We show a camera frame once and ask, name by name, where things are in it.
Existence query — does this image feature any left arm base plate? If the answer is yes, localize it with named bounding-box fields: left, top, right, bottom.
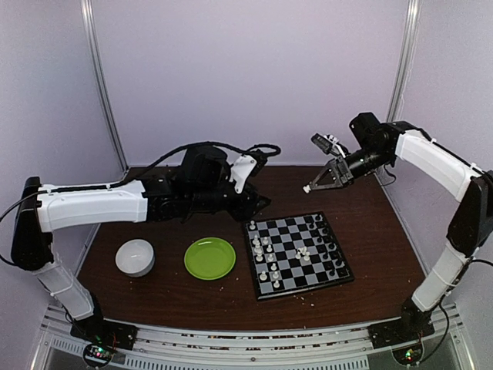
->
left=70, top=315, right=138, bottom=350

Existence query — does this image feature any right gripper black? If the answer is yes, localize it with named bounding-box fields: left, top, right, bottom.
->
left=310, top=143, right=392, bottom=190

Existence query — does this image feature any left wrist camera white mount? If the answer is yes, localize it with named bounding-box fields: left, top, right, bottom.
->
left=229, top=155, right=257, bottom=194

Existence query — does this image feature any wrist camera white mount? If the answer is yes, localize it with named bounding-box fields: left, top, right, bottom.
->
left=310, top=133, right=349, bottom=158
left=229, top=155, right=257, bottom=194

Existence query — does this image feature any black and white chessboard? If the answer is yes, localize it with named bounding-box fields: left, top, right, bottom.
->
left=242, top=211, right=354, bottom=301

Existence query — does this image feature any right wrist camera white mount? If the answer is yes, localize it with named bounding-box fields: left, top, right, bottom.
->
left=310, top=133, right=349, bottom=158

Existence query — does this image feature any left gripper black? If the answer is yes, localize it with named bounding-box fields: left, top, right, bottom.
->
left=189, top=171, right=271, bottom=222

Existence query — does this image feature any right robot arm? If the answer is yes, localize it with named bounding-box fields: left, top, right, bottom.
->
left=304, top=112, right=492, bottom=341

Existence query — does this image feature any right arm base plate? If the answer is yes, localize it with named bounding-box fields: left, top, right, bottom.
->
left=367, top=319, right=435, bottom=349

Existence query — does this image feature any white bowl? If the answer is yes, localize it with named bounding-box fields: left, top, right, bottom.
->
left=115, top=239, right=155, bottom=278

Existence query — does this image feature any aluminium corner post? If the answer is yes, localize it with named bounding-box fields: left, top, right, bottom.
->
left=385, top=0, right=421, bottom=123
left=80, top=0, right=129, bottom=173

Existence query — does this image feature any black braided cable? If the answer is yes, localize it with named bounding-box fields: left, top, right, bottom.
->
left=115, top=141, right=281, bottom=186

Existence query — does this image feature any aluminium front rail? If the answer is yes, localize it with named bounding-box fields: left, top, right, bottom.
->
left=30, top=302, right=475, bottom=370

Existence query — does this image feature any right aluminium corner post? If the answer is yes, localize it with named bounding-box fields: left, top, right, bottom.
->
left=385, top=0, right=421, bottom=123

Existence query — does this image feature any left aluminium corner post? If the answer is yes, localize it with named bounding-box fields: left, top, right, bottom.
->
left=80, top=0, right=129, bottom=173

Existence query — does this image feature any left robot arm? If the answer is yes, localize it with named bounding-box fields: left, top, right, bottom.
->
left=4, top=141, right=281, bottom=342

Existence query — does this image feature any lime green plate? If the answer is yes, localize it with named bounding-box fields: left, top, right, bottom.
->
left=183, top=237, right=236, bottom=281

